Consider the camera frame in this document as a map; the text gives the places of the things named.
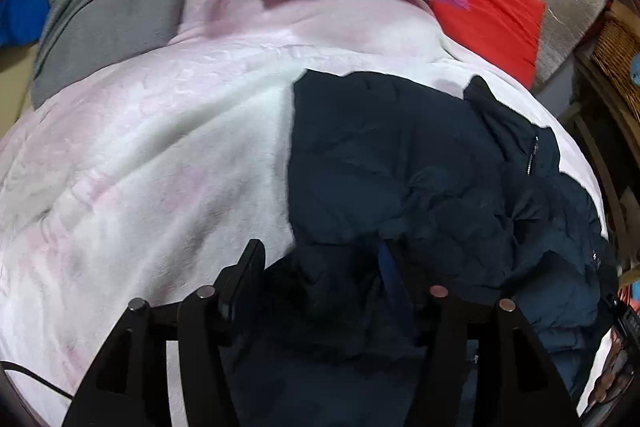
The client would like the beige sofa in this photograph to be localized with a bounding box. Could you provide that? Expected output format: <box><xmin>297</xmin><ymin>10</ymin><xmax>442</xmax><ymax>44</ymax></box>
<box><xmin>0</xmin><ymin>44</ymin><xmax>37</xmax><ymax>136</ymax></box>

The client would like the white pink fleece blanket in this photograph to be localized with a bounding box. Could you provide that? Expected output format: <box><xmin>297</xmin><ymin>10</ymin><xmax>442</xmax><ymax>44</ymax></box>
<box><xmin>1</xmin><ymin>0</ymin><xmax>606</xmax><ymax>426</ymax></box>

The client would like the navy blue puffer jacket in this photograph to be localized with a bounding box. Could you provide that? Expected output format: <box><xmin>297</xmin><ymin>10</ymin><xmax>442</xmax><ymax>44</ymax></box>
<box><xmin>226</xmin><ymin>72</ymin><xmax>617</xmax><ymax>426</ymax></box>

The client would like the black cable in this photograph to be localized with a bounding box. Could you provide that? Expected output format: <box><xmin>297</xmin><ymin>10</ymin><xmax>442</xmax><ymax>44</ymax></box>
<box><xmin>0</xmin><ymin>360</ymin><xmax>76</xmax><ymax>403</ymax></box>

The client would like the red cushion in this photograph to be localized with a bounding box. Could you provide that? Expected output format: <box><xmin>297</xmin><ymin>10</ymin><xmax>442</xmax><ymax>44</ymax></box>
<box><xmin>430</xmin><ymin>0</ymin><xmax>546</xmax><ymax>89</ymax></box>

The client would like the person right hand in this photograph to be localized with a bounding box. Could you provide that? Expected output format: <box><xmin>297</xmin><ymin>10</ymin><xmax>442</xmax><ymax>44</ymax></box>
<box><xmin>588</xmin><ymin>355</ymin><xmax>634</xmax><ymax>405</ymax></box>

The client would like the wicker basket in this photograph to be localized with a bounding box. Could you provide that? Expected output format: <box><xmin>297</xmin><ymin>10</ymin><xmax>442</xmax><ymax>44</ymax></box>
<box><xmin>591</xmin><ymin>11</ymin><xmax>640</xmax><ymax>120</ymax></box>

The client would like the blue garment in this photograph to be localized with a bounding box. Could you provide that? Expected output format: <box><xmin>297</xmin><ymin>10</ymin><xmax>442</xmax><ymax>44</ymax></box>
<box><xmin>0</xmin><ymin>0</ymin><xmax>49</xmax><ymax>48</ymax></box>

